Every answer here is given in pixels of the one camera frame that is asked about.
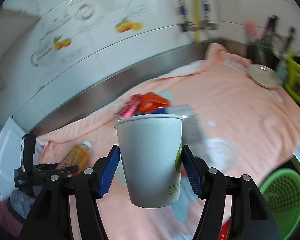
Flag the yellow gas pipe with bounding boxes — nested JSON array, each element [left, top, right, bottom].
[[192, 0, 201, 45]]

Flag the pink airplane towel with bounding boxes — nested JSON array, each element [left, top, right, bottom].
[[38, 43, 300, 239]]

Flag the white paper cup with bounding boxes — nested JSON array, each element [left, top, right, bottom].
[[115, 114, 183, 209]]

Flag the green plastic waste basket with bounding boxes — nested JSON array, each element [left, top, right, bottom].
[[259, 168, 300, 239]]

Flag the beige ceramic plate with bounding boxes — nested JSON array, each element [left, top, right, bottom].
[[248, 64, 283, 89]]

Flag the red cola can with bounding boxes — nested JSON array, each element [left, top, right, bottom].
[[115, 94, 142, 120]]

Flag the pink bottle brush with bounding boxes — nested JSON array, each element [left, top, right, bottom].
[[244, 20, 258, 43]]

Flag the orange snack wrapper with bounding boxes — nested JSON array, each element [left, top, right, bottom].
[[137, 92, 170, 113]]

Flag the orange drink bottle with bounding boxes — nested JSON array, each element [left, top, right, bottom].
[[57, 141, 92, 173]]

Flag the blue silver drink can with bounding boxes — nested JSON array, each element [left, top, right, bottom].
[[152, 105, 194, 118]]

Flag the green dish rack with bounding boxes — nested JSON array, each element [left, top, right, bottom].
[[284, 51, 300, 105]]

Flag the left gloved hand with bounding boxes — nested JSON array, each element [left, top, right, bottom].
[[9, 189, 36, 219]]

